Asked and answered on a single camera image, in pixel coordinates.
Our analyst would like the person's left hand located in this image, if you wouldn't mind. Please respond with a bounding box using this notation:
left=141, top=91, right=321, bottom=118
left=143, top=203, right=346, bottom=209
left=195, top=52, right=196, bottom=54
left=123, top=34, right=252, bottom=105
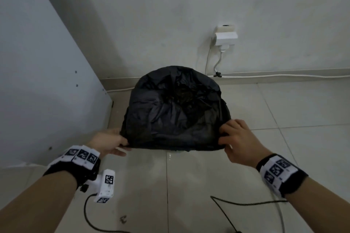
left=87, top=128, right=132, bottom=158

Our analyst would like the person's right hand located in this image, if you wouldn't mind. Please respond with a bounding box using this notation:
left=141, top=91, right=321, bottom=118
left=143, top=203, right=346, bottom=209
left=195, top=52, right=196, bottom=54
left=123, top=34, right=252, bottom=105
left=218, top=119, right=273, bottom=169

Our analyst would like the black garbage bag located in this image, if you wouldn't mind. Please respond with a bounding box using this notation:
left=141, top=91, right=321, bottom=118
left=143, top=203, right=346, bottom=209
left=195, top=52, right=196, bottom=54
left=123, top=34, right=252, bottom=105
left=120, top=66, right=232, bottom=152

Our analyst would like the person's right forearm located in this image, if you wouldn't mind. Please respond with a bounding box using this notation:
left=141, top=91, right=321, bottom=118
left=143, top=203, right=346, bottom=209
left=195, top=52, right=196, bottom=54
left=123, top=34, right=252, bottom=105
left=284, top=177, right=350, bottom=233

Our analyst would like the person's left forearm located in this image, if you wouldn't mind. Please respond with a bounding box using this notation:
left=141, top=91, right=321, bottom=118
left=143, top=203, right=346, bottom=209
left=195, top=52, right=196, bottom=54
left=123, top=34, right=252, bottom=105
left=0, top=170, right=78, bottom=233

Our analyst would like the right wrist marker band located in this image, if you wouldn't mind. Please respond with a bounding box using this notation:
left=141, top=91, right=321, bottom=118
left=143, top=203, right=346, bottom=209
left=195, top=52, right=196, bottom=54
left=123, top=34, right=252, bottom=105
left=256, top=153, right=309, bottom=198

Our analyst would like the white stained desk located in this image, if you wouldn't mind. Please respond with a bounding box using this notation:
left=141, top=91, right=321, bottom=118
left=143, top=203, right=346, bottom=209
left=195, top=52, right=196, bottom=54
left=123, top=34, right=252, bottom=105
left=0, top=0, right=114, bottom=168

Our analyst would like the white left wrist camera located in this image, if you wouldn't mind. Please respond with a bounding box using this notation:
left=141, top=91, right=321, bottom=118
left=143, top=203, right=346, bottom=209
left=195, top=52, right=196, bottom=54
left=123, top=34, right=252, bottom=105
left=81, top=169, right=116, bottom=204

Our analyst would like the white cable along wall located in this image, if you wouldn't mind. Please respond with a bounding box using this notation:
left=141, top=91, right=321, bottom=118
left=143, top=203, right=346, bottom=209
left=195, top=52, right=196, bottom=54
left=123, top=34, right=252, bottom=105
left=105, top=74, right=350, bottom=93

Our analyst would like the white cable black plug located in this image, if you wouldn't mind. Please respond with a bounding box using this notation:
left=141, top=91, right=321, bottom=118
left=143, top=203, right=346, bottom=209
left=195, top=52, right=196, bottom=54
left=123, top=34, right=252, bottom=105
left=213, top=48, right=228, bottom=78

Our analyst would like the grey power strip cable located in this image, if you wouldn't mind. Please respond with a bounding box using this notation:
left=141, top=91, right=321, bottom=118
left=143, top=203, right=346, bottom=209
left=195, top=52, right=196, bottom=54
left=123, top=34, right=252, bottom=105
left=204, top=44, right=287, bottom=233

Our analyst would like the white wall socket adapter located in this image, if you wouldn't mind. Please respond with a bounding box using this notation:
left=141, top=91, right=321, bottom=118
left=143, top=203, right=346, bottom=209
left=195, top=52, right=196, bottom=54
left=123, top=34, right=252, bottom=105
left=212, top=24, right=239, bottom=51

